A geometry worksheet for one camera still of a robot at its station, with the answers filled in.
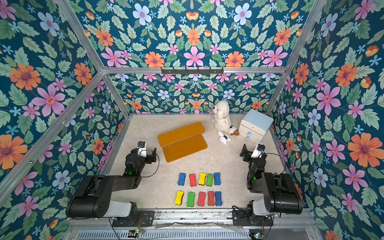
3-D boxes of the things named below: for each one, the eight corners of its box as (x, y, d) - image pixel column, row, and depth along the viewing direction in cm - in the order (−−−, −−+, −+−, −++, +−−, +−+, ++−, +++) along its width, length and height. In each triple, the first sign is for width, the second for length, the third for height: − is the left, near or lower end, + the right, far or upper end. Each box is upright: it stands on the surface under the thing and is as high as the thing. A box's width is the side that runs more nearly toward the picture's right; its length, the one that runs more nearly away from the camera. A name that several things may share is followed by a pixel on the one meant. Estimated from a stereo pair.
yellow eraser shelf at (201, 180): (197, 184, 87) (197, 183, 85) (199, 173, 91) (199, 171, 89) (204, 185, 86) (204, 184, 85) (206, 174, 91) (206, 172, 89)
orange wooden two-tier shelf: (167, 164, 95) (162, 153, 84) (159, 140, 107) (154, 128, 96) (208, 147, 103) (208, 135, 92) (196, 127, 114) (196, 114, 104)
